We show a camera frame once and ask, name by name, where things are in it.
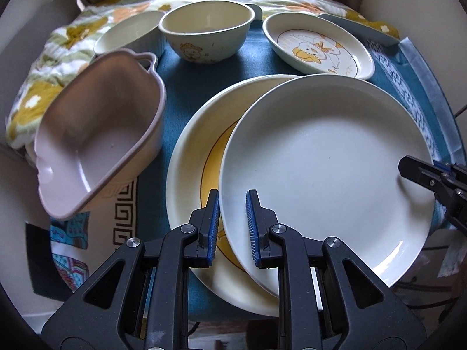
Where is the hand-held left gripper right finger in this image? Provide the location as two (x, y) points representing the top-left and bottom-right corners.
(246, 190), (427, 350)

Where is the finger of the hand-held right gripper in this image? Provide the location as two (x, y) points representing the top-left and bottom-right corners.
(450, 165), (467, 191)
(398, 155), (452, 191)

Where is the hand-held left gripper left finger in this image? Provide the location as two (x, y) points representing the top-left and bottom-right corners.
(41, 189), (221, 350)

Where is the white plate with yellow print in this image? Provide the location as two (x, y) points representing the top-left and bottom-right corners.
(166, 75), (292, 318)

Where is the plain white round plate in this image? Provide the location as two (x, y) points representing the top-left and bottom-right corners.
(219, 74), (436, 297)

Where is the pink baking dish with handles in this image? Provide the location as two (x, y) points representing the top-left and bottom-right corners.
(34, 50), (168, 220)

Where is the oval plate with duck print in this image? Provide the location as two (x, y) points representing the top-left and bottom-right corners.
(262, 12), (376, 80)

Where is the cream bowl with cartoon print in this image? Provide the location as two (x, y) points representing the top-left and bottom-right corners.
(158, 1), (255, 65)

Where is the white ribbed oval dish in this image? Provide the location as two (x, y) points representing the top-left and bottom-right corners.
(94, 10), (167, 58)

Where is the blue patterned tablecloth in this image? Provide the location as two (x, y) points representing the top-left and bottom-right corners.
(49, 29), (460, 336)

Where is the floral quilted blanket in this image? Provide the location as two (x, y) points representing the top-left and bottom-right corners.
(5, 0), (400, 150)

